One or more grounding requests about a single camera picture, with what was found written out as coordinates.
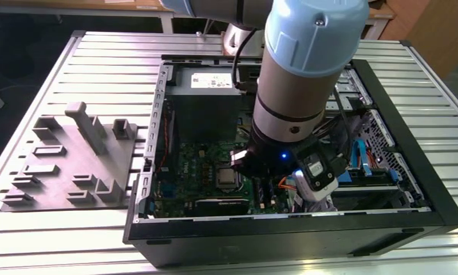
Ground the blue data wire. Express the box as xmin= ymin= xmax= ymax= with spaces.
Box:
xmin=350 ymin=139 xmax=373 ymax=176

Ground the silver CPU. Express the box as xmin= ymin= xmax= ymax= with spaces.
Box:
xmin=217 ymin=168 xmax=240 ymax=185

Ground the black CPU socket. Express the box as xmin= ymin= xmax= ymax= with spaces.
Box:
xmin=212 ymin=160 xmax=247 ymax=193

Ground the black open PC case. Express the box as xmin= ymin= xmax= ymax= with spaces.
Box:
xmin=121 ymin=54 xmax=458 ymax=269

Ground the wooden desk white frame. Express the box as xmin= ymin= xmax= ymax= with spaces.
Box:
xmin=0 ymin=0 xmax=397 ymax=40

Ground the silver drive cage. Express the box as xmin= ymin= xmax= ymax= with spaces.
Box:
xmin=328 ymin=168 xmax=417 ymax=213
xmin=326 ymin=67 xmax=373 ymax=115

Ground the green motherboard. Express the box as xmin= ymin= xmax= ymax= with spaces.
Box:
xmin=155 ymin=139 xmax=291 ymax=217

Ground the orange wire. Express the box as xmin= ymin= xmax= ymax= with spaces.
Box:
xmin=277 ymin=175 xmax=297 ymax=190

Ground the grey parts rack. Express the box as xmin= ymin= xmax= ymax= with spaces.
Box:
xmin=0 ymin=101 xmax=148 ymax=213

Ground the brown wooden cabinet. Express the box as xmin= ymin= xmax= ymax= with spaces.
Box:
xmin=380 ymin=0 xmax=458 ymax=78

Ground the black graphics card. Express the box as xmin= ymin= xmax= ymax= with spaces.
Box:
xmin=185 ymin=197 xmax=252 ymax=217

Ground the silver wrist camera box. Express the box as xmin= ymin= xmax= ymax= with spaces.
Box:
xmin=292 ymin=168 xmax=340 ymax=203
xmin=231 ymin=149 xmax=249 ymax=167

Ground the black camera cable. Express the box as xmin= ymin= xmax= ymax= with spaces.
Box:
xmin=330 ymin=87 xmax=356 ymax=176
xmin=231 ymin=27 xmax=260 ymax=96

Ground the blue disk carrier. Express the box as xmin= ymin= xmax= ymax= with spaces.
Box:
xmin=334 ymin=168 xmax=400 ymax=186

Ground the grey power supply unit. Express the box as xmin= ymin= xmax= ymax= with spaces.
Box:
xmin=165 ymin=68 xmax=259 ymax=143

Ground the black wire bundle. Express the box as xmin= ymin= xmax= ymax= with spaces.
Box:
xmin=312 ymin=113 xmax=346 ymax=140

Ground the black camera bracket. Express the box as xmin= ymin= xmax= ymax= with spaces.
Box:
xmin=294 ymin=139 xmax=340 ymax=191

